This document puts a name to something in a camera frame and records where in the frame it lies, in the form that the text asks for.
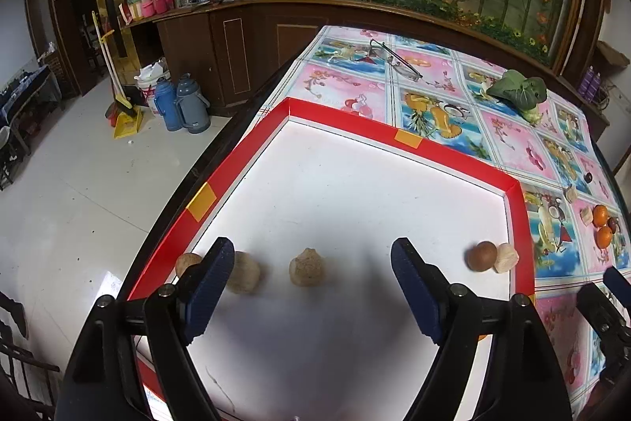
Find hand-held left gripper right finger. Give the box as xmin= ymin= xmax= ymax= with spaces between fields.
xmin=391 ymin=238 xmax=573 ymax=421

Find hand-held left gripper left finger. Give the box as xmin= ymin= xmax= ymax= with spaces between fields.
xmin=56 ymin=238 xmax=235 ymax=421

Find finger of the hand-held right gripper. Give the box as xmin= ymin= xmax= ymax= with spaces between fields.
xmin=576 ymin=284 xmax=631 ymax=343
xmin=604 ymin=266 xmax=631 ymax=306

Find red rimmed white tray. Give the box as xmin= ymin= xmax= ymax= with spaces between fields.
xmin=127 ymin=97 xmax=536 ymax=421

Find brown round longan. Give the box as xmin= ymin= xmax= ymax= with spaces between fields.
xmin=175 ymin=253 xmax=204 ymax=279
xmin=465 ymin=241 xmax=498 ymax=270

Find printed pink blue tablecloth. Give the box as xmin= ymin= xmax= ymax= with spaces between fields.
xmin=256 ymin=25 xmax=631 ymax=421

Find yellow dustpan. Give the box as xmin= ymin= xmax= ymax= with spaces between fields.
xmin=114 ymin=108 xmax=145 ymax=140

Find grey thermos flask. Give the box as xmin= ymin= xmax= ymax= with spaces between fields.
xmin=175 ymin=74 xmax=211 ymax=135

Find blue thermos flask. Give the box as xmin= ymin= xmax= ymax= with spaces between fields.
xmin=150 ymin=77 xmax=182 ymax=132

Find dark wooden chair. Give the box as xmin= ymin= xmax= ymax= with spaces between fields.
xmin=0 ymin=290 xmax=62 ymax=421

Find white plastic bucket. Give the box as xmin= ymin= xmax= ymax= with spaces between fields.
xmin=135 ymin=77 xmax=161 ymax=118

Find green bok choy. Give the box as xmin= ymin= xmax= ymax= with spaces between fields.
xmin=485 ymin=69 xmax=549 ymax=124

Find crumpled white bag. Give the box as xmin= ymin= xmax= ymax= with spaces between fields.
xmin=134 ymin=61 xmax=171 ymax=82

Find cardboard box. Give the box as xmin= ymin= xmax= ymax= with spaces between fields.
xmin=596 ymin=40 xmax=631 ymax=69

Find dark wooden counter cabinet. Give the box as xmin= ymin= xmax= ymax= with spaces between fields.
xmin=118 ymin=0 xmax=331 ymax=118

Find yellow dustpan and broom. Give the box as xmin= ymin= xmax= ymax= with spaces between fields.
xmin=91 ymin=11 xmax=135 ymax=126

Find black frame eyeglasses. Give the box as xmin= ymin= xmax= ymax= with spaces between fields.
xmin=365 ymin=38 xmax=424 ymax=81

